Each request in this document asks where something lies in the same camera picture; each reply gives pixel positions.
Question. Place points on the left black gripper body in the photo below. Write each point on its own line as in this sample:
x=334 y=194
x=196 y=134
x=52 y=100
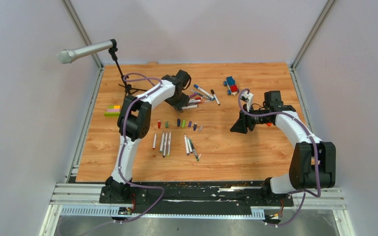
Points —
x=178 y=101

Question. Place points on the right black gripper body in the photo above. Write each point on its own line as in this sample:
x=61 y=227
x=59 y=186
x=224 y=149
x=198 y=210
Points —
x=251 y=121

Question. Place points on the brown capped white marker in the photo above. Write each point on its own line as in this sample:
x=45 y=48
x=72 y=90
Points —
x=189 y=107

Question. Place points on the black capped white marker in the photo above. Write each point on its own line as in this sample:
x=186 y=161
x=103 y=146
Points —
x=215 y=96

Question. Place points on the dark blue capped marker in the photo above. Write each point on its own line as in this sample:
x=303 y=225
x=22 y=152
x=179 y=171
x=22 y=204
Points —
x=189 y=145

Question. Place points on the light green white marker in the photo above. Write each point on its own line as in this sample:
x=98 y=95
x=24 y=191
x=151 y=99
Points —
x=168 y=144

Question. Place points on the silver grey pen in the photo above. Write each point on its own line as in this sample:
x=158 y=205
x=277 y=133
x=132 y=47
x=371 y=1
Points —
x=193 y=150

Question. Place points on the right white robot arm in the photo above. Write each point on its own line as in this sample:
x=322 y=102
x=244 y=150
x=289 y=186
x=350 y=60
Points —
x=313 y=163

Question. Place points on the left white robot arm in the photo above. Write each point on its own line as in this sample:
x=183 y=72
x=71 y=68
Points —
x=135 y=120

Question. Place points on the grey capped marker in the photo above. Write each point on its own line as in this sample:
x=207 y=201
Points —
x=201 y=94

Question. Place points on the blue capped white marker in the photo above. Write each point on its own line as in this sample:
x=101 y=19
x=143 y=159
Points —
x=204 y=91

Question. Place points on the red capped white marker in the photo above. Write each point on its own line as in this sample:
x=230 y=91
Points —
x=198 y=98

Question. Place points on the orange capped white marker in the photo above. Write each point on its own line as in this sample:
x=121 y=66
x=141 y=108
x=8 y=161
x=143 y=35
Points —
x=192 y=102

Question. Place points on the blue red toy brick car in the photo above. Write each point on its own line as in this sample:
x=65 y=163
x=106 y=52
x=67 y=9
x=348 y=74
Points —
x=232 y=88

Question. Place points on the green pink toy brick stack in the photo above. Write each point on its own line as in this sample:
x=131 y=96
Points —
x=113 y=111

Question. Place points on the black microphone tripod stand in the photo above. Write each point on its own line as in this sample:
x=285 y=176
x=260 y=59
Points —
x=129 y=90

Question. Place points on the silver microphone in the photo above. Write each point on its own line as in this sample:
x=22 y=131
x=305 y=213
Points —
x=68 y=56

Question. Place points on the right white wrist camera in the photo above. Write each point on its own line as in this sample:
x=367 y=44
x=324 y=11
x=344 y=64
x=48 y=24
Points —
x=247 y=97

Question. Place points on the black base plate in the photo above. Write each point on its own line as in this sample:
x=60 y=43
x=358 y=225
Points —
x=198 y=197

